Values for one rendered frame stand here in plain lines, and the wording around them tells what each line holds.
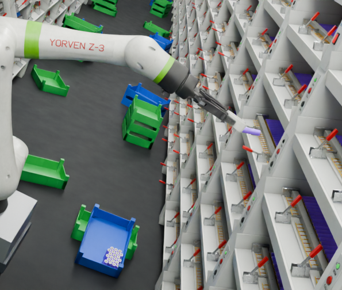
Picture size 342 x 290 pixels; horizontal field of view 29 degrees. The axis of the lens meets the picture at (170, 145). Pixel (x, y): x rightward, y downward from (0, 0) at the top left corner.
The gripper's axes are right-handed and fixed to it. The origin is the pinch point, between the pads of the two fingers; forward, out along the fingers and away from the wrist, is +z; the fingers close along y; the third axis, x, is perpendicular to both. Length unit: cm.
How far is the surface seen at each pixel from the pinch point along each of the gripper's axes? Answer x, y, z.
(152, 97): -90, -311, 15
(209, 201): -45, -54, 27
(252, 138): -7.9, -31.0, 16.9
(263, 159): -6.5, -8.4, 17.8
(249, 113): -5, -54, 16
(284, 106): 11.6, -8.4, 11.8
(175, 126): -84, -259, 35
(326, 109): 21.4, 15.9, 14.3
